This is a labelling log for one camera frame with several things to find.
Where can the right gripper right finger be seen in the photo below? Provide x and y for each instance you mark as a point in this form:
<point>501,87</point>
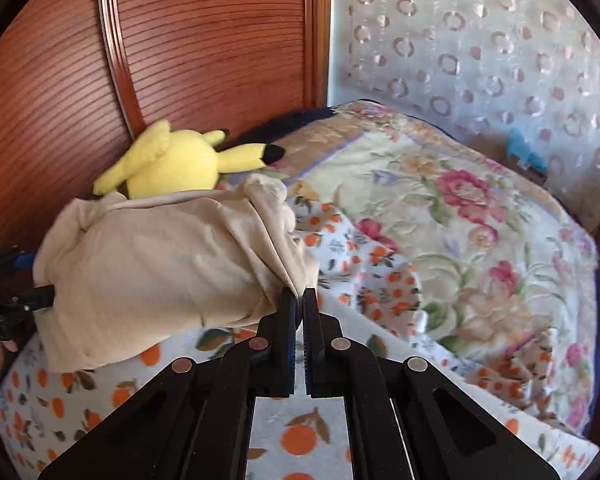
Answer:
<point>406,419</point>

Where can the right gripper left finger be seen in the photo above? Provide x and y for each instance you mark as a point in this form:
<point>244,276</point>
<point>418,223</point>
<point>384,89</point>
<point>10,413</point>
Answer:
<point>192,420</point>

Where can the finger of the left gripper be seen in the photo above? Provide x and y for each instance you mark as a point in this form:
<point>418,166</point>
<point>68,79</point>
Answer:
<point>16,258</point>
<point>34,299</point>

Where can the beige printed t-shirt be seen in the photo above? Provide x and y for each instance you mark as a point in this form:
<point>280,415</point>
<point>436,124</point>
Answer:
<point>128,273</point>

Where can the small orange floral garment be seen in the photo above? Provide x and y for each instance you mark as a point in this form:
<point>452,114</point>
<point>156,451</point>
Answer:
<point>487,336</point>

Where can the floral quilt blanket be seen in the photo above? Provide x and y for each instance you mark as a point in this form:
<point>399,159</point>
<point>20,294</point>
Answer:
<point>457,210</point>

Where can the yellow plush toy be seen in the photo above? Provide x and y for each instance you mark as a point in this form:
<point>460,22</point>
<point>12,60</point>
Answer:
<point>163,161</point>

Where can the wooden slatted wardrobe door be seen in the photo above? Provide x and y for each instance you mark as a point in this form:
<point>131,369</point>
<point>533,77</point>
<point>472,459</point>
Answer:
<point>80,79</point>

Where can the blue plastic toy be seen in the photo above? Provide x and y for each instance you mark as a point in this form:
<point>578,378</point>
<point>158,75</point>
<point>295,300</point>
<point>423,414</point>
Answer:
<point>519,153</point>

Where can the white circle pattern curtain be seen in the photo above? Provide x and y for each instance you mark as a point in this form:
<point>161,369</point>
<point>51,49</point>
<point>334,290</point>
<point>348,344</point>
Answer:
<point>479,69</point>

